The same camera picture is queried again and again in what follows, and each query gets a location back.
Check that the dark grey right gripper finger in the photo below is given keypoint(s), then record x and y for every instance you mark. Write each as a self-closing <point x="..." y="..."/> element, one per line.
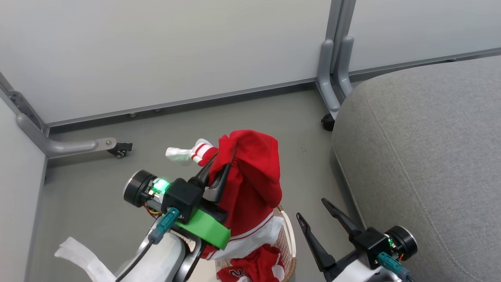
<point x="342" y="220"/>
<point x="317" y="248"/>

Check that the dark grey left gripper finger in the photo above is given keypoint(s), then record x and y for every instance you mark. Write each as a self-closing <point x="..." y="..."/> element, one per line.
<point x="201" y="175"/>
<point x="216" y="192"/>

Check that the black and green left gripper body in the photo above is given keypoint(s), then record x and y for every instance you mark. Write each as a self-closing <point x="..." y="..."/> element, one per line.
<point x="187" y="197"/>

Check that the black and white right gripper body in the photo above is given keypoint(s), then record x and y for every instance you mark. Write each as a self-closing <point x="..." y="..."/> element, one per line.
<point x="372" y="243"/>

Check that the red garment with white hem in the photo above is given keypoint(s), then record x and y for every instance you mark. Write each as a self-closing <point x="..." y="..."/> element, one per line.
<point x="254" y="176"/>

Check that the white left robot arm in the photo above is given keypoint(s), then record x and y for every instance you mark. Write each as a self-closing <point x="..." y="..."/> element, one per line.
<point x="166" y="260"/>

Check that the wicker laundry basket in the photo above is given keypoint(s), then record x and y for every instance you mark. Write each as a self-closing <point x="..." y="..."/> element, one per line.
<point x="290" y="243"/>

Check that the white sock with red stripes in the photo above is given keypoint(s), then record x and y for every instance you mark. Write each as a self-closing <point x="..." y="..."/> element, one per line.
<point x="180" y="154"/>

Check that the red jersey with white number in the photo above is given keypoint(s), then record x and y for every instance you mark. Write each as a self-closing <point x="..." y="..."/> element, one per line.
<point x="258" y="266"/>

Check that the black caster wheel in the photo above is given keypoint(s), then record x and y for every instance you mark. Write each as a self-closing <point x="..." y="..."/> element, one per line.
<point x="120" y="149"/>
<point x="328" y="122"/>

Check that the grey fabric sofa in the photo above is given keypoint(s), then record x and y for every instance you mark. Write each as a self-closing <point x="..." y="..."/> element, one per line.
<point x="426" y="156"/>

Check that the white cloth strip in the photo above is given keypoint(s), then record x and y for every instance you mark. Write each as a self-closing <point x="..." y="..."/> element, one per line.
<point x="84" y="256"/>

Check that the long grey partition foot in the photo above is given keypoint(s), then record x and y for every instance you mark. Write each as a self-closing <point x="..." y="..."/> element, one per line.
<point x="62" y="147"/>

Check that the short grey partition foot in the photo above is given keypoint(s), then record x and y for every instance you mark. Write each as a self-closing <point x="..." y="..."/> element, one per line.
<point x="327" y="82"/>
<point x="344" y="66"/>

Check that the grey partition post with bracket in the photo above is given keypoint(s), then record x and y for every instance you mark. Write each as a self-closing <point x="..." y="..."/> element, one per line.
<point x="21" y="103"/>

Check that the grey metal partition post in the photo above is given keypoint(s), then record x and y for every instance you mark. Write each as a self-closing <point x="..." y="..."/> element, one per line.
<point x="340" y="19"/>

